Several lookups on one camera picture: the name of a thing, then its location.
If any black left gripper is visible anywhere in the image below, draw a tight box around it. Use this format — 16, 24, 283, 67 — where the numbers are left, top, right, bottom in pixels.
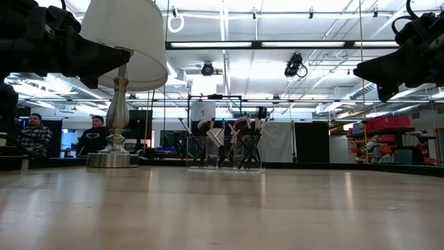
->
0, 0, 133, 88

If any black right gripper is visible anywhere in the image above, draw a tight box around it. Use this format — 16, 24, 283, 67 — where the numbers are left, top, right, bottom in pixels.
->
352, 12, 444, 103

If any round powder makeup brush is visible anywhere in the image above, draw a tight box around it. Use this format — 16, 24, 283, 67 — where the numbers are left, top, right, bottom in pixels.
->
197, 119, 240, 167

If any fan makeup brush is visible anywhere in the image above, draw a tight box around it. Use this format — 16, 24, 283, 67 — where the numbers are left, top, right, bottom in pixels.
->
221, 116, 249, 167

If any silver table lamp white shade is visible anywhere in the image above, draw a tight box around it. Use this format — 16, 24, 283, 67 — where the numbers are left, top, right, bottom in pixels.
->
80, 0, 169, 169

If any red storage bin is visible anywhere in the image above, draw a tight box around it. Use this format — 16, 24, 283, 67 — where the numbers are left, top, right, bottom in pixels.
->
366, 116, 412, 132

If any black storage shelf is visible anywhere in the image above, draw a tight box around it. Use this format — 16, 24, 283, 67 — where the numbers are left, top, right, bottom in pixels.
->
346, 116, 417, 165

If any person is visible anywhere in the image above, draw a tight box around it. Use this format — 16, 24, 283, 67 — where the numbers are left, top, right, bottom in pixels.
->
17, 112, 53, 159
76, 115, 110, 157

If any black monitor panel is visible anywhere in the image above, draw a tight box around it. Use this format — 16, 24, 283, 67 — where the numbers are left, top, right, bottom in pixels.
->
128, 110, 153, 150

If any black ceiling spotlight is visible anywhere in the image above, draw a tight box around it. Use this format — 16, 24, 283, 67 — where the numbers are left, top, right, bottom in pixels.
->
284, 51, 309, 79

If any black partition panel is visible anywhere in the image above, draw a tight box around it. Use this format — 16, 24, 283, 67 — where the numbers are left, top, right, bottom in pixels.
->
294, 121, 330, 163

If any white sign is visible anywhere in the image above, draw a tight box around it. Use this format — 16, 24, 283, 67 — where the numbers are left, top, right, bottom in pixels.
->
190, 102, 216, 122

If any white hanging cloth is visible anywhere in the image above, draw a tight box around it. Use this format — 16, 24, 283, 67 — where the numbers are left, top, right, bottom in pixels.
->
255, 119, 295, 163

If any black overhead light bar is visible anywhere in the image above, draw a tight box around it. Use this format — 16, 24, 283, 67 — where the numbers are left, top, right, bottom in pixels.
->
165, 40, 400, 51

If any clear acrylic brush organizer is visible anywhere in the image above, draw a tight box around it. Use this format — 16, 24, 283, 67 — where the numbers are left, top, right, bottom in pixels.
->
186, 135, 266, 172

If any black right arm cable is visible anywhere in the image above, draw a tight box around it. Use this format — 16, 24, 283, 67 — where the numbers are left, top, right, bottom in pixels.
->
391, 0, 420, 35

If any white cable loop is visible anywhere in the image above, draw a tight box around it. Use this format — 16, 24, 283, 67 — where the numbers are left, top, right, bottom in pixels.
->
167, 6, 186, 35

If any black overhead camera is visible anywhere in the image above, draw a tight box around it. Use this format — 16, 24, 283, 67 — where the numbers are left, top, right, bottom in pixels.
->
200, 61, 216, 77

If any black table edge rail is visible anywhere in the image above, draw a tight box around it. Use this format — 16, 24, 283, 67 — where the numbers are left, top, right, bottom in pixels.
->
0, 156, 444, 178

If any black background frame stand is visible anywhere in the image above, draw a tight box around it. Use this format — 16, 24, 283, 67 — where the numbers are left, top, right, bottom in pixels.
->
187, 94, 243, 164

